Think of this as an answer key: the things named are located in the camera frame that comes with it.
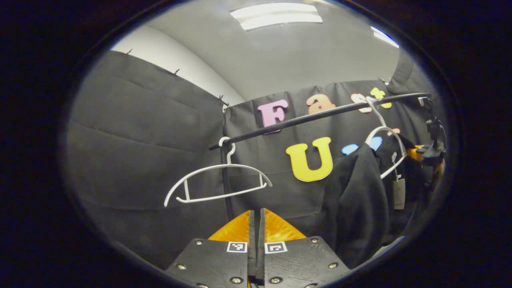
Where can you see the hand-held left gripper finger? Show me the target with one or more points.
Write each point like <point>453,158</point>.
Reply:
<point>252,256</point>
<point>260,256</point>

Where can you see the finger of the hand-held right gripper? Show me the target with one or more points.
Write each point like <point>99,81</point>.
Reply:
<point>430,154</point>

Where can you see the white plastic hanger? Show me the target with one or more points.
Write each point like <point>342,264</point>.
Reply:
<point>228,164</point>
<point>378,114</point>

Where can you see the black jacket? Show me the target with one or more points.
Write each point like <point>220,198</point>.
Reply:
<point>356,200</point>

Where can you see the black clothes rack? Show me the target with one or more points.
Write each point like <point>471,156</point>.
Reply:
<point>304,118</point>

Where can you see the black backdrop cloth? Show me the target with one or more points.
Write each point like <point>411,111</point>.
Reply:
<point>140,160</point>

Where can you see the large ceiling light panel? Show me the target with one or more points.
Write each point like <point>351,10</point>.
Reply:
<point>276,16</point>

